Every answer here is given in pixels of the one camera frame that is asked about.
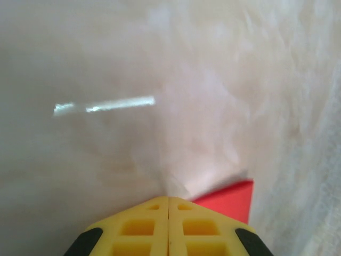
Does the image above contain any red paper sheet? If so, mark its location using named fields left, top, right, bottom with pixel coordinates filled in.
left=191, top=179, right=255, bottom=226

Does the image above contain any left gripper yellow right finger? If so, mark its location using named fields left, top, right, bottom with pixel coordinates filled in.
left=168, top=196, right=270, bottom=256

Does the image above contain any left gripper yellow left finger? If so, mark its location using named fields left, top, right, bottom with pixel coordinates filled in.
left=63, top=196, right=169, bottom=256

